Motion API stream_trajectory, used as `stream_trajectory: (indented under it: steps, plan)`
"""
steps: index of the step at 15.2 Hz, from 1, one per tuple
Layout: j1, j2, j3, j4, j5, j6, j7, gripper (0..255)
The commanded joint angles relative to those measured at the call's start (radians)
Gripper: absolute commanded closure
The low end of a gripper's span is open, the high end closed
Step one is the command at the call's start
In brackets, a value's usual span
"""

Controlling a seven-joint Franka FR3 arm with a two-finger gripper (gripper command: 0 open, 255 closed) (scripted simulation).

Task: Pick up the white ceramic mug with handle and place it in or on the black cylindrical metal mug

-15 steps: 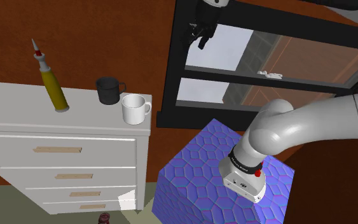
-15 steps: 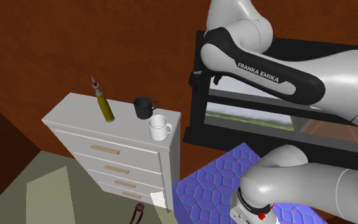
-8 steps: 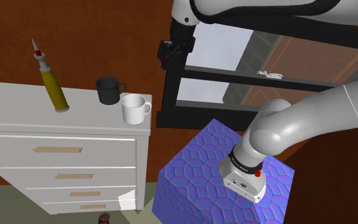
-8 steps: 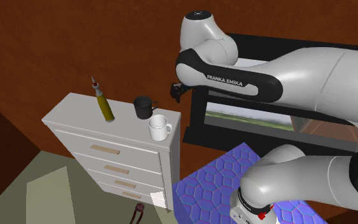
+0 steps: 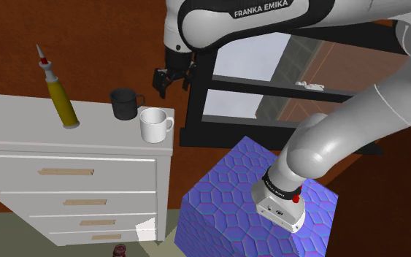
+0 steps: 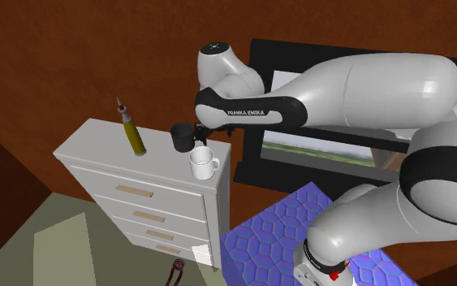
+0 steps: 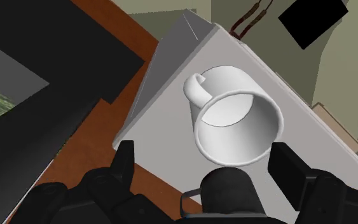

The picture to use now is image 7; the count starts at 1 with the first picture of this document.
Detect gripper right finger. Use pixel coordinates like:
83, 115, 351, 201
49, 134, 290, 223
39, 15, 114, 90
268, 142, 358, 224

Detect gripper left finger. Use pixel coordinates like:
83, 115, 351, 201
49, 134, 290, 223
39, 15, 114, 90
10, 140, 179, 224

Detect beige flat box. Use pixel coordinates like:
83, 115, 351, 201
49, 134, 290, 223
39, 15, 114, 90
311, 102, 358, 153

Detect white table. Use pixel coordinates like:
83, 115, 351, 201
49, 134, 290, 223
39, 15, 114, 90
113, 8, 358, 224

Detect white mug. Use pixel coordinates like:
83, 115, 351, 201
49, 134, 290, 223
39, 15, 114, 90
183, 65, 284, 167

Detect black rectangular wall panel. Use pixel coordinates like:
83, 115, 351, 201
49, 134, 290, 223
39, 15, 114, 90
277, 0, 349, 50

